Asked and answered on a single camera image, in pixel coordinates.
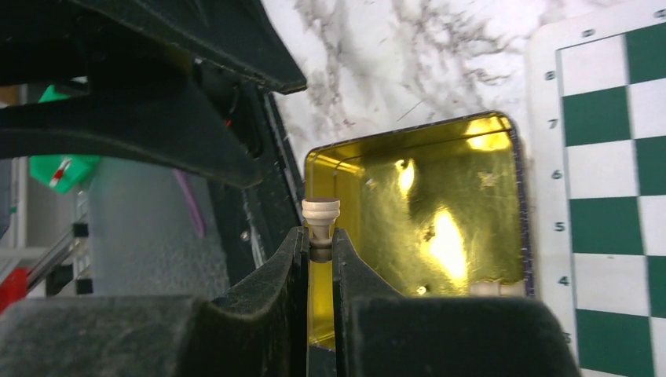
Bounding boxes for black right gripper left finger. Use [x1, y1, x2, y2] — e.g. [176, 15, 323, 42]
[1, 227, 309, 376]

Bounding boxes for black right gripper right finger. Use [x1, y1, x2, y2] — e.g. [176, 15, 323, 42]
[332, 229, 580, 376]

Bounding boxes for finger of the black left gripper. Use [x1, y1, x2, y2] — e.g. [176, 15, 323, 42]
[1, 1, 307, 94]
[1, 79, 262, 189]

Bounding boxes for pile of white chess pieces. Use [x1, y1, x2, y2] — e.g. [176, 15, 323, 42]
[469, 281, 527, 297]

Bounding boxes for gold tin white pieces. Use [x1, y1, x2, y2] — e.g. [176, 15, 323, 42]
[303, 110, 537, 350]

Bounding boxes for green white chess board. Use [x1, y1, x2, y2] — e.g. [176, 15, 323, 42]
[527, 1, 665, 376]

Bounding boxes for green plastic bin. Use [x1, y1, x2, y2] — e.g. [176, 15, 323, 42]
[28, 86, 102, 196]

